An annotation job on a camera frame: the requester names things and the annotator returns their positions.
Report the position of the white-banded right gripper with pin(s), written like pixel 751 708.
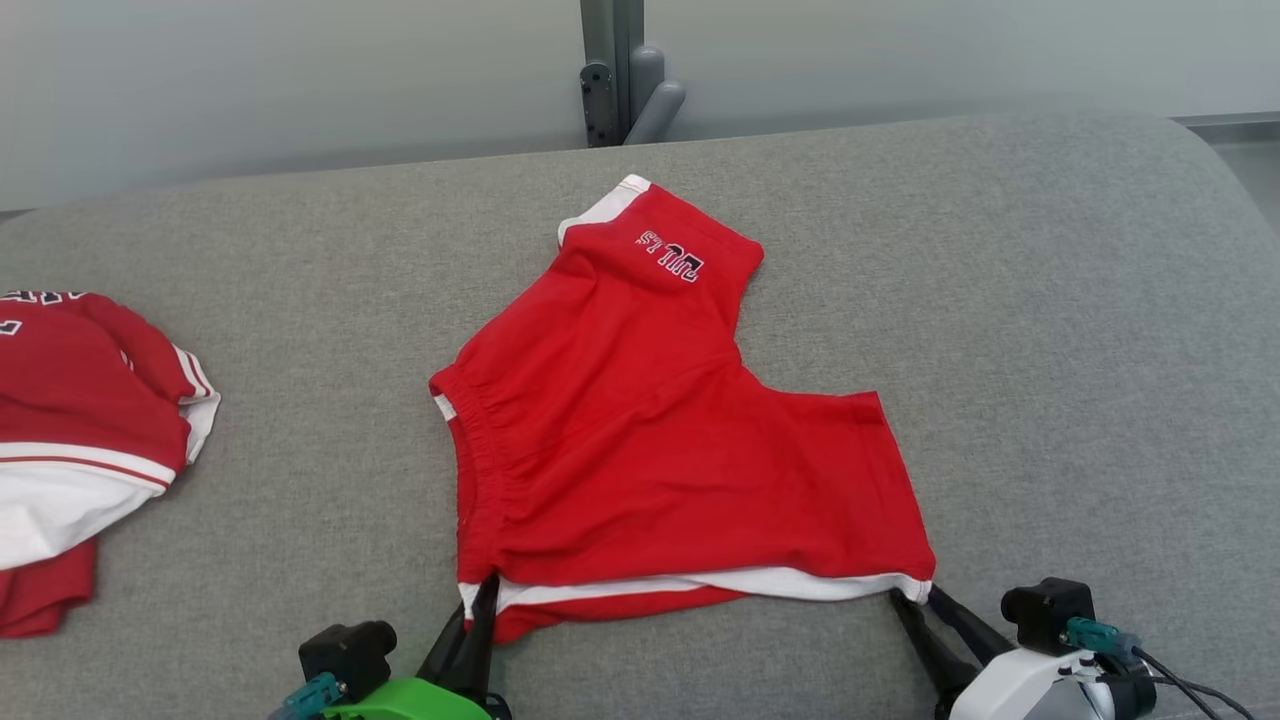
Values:
pixel 1030 690

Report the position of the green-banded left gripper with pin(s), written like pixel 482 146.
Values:
pixel 420 702

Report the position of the red Bulls shorts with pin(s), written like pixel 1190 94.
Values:
pixel 640 430

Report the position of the red white-striped sports jersey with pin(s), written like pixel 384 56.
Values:
pixel 80 400

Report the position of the grey floor sill strip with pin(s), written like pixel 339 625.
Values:
pixel 1230 120

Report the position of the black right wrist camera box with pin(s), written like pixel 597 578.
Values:
pixel 1040 610

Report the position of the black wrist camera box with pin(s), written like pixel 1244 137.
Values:
pixel 1040 610
pixel 345 652

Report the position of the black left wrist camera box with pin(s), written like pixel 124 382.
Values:
pixel 345 652

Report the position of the dark grey hinge bracket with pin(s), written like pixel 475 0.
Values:
pixel 598 105

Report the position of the grey metal partition post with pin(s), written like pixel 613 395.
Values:
pixel 612 40

